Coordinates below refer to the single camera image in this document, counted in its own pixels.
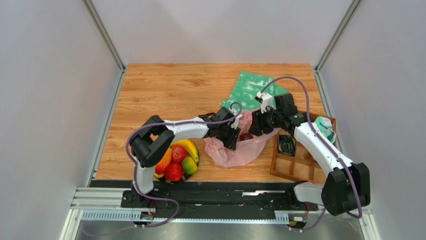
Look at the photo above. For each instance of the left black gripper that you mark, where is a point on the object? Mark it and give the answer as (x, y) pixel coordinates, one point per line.
(231, 142)

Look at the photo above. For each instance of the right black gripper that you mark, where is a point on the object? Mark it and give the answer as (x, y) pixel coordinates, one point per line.
(258, 124)

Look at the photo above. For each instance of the dark plum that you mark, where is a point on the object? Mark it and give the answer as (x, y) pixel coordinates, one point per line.
(245, 137)

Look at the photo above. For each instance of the pink plastic bag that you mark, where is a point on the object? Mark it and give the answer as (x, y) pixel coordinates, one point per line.
(246, 151)

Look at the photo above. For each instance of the yellow banana bunch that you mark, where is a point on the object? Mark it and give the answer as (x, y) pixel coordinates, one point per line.
(190, 148)

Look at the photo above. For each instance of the green fruit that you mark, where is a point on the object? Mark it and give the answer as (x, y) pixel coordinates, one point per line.
(189, 166)

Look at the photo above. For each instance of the red apple fruit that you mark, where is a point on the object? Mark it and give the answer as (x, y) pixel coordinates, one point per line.
(178, 154)

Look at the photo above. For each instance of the red tomato fruit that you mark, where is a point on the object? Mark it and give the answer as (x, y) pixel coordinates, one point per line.
(173, 172)

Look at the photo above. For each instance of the yellow mango fruit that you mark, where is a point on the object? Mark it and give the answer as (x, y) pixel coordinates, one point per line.
(158, 176)

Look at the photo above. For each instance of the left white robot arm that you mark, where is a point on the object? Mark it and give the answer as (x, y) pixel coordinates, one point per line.
(147, 145)

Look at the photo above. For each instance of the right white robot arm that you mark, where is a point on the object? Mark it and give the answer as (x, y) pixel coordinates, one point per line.
(347, 184)

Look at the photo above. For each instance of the green white cloth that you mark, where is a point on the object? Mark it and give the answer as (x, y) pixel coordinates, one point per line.
(246, 87)

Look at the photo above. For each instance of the wooden compartment tray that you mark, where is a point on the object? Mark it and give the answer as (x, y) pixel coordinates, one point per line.
(300, 166)

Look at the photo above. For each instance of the dark round plate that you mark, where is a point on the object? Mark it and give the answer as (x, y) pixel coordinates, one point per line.
(183, 178)

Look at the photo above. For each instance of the teal white sock upper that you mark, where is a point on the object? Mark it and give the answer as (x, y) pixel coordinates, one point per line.
(324, 124)

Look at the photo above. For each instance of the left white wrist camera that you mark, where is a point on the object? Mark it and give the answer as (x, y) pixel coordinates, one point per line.
(236, 121)

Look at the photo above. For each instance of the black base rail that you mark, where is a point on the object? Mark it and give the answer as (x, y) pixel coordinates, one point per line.
(219, 200)

